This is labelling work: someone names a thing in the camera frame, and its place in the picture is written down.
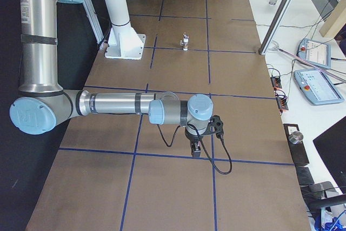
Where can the black monitor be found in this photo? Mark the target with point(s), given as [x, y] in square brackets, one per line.
[331, 147]

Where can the orange black electronics board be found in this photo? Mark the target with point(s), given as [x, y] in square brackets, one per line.
[276, 82]

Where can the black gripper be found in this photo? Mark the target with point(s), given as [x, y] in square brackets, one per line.
[191, 138]

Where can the white brass PPR fitting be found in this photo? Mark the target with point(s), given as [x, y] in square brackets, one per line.
[185, 46]

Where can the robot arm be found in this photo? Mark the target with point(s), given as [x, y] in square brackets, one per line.
[76, 52]

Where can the reacher grabber tool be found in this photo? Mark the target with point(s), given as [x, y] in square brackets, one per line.
[276, 47]

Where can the near teach pendant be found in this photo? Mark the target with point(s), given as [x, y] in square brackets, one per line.
[316, 87]

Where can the aluminium frame post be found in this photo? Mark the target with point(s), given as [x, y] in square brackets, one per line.
[274, 26]

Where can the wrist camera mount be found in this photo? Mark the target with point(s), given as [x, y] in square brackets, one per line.
[215, 127]

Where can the far teach pendant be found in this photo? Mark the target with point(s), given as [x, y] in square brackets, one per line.
[315, 52]

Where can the steel cylinder weight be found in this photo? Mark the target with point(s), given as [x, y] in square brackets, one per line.
[295, 137]

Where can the teach pendant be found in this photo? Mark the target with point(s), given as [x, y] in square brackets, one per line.
[316, 87]
[315, 52]

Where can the white support column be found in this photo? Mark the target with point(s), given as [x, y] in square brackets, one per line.
[124, 42]

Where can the chrome angle valve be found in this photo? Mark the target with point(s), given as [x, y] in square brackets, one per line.
[185, 39]

